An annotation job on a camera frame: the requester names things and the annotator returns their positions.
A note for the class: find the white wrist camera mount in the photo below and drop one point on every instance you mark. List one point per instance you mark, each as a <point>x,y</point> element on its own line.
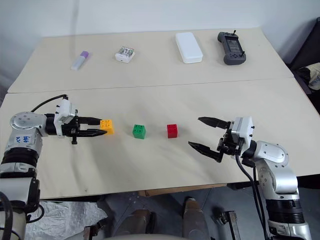
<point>65,110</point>
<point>243,130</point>

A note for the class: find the black metal bracket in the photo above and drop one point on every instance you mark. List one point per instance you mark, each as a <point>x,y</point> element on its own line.
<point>228,222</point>

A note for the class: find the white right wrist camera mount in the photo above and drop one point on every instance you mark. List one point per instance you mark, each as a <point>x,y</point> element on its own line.
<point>243,130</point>

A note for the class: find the dark sofa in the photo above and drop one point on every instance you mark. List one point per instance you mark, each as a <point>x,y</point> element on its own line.
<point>303,45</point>

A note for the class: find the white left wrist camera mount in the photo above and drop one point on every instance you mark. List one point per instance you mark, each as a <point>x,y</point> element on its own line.
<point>65,110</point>

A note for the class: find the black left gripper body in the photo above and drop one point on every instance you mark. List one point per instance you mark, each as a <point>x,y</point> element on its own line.
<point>71,130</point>

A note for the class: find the black handheld remote controller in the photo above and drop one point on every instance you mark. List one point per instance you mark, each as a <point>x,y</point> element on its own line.
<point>232,48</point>

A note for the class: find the white battery charger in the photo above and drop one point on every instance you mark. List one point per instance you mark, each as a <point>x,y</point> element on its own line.
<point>124,54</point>

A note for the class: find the beige bag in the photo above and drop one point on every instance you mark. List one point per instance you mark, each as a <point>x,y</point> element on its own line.
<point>313,76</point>

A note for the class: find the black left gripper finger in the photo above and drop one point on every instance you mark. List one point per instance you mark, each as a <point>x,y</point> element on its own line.
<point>90,120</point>
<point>92,133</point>

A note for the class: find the crumpled clear plastic sheet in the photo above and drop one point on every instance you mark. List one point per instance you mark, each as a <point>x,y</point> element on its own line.
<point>65,220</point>

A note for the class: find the white rectangular plastic case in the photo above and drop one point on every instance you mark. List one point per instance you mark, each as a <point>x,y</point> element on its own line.
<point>188,47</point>

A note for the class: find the white tube with purple cap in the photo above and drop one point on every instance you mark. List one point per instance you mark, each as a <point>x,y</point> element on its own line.
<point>79,61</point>

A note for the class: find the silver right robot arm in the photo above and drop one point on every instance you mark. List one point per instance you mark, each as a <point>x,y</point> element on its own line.
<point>277,170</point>

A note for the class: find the dark brown rounded shape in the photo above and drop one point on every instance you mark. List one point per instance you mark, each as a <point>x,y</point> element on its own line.
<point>195,220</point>
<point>136,222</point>

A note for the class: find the red building block cube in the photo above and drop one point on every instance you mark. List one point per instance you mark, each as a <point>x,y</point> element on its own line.
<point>172,131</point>

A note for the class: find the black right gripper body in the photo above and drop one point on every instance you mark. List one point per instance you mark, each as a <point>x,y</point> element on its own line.
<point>228,145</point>

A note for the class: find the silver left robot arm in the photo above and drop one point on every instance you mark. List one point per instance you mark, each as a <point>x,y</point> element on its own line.
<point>23,160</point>

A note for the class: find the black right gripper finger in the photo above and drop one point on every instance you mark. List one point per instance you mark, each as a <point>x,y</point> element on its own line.
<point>203,148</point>
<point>212,122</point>

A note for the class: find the green building block cube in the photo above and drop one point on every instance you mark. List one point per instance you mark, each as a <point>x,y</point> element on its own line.
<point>139,131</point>

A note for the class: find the yellow building block cube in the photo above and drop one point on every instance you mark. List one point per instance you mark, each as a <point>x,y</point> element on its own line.
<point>109,126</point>

